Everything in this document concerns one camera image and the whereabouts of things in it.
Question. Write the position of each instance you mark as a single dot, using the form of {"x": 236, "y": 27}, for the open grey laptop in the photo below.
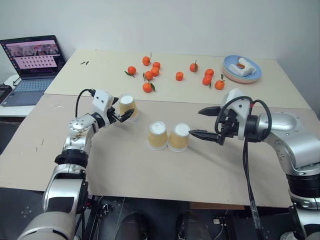
{"x": 32, "y": 67}

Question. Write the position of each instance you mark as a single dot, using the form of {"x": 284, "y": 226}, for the white device with orange part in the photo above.
{"x": 243, "y": 67}

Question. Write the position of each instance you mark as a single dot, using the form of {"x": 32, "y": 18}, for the yellow paper cup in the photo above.
{"x": 130, "y": 105}
{"x": 178, "y": 138}
{"x": 157, "y": 136}

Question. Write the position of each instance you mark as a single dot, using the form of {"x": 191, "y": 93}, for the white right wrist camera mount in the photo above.
{"x": 240, "y": 105}

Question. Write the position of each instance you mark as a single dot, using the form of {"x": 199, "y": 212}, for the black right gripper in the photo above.
{"x": 227, "y": 127}

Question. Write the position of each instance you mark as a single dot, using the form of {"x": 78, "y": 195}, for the brown cardboard strip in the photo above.
{"x": 217, "y": 205}

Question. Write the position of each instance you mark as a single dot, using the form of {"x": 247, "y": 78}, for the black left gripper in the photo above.
{"x": 111, "y": 117}

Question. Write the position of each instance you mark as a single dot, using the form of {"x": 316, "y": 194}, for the orange mandarin with leaf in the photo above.
{"x": 147, "y": 87}
{"x": 131, "y": 70}
{"x": 149, "y": 75}
{"x": 219, "y": 85}

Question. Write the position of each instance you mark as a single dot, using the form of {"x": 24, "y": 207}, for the light blue plate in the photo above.
{"x": 257, "y": 71}

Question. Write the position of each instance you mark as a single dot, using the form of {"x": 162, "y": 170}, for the pink plate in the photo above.
{"x": 235, "y": 79}

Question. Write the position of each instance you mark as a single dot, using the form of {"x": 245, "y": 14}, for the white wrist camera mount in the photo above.
{"x": 240, "y": 105}
{"x": 102, "y": 100}

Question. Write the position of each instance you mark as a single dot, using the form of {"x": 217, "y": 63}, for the black platform with white marks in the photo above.
{"x": 15, "y": 207}

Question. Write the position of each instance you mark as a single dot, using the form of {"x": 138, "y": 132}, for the dark rounded shape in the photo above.
{"x": 130, "y": 226}
{"x": 195, "y": 226}

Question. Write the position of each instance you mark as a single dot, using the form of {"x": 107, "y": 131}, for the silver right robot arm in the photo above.
{"x": 287, "y": 125}

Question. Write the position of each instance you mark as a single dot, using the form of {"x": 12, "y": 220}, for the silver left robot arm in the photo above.
{"x": 75, "y": 125}

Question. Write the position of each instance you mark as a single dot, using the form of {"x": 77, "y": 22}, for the orange mandarin with stem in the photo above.
{"x": 146, "y": 61}
{"x": 194, "y": 67}

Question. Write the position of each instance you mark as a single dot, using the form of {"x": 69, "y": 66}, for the black box device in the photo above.
{"x": 4, "y": 91}

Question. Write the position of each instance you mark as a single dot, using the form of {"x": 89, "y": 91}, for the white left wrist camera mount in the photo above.
{"x": 102, "y": 100}

